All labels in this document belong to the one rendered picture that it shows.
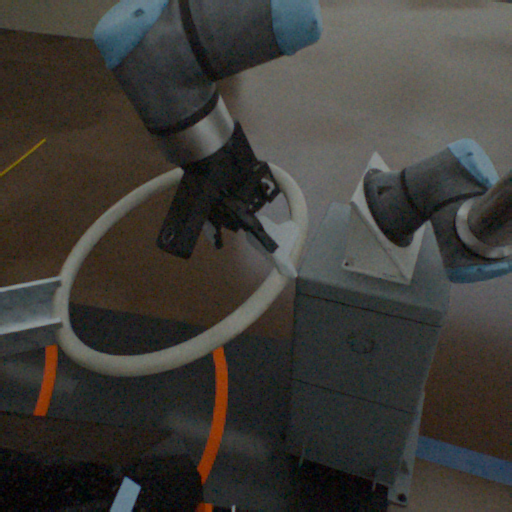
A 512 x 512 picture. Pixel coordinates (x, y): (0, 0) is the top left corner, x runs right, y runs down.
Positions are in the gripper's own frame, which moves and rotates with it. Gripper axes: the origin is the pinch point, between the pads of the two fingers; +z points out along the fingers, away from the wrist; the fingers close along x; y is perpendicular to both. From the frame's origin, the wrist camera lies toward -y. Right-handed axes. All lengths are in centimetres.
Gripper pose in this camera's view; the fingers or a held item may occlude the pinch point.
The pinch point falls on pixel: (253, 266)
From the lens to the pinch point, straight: 76.4
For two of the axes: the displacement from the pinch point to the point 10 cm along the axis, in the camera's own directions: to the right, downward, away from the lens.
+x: -7.0, -2.7, 6.6
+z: 3.7, 6.6, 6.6
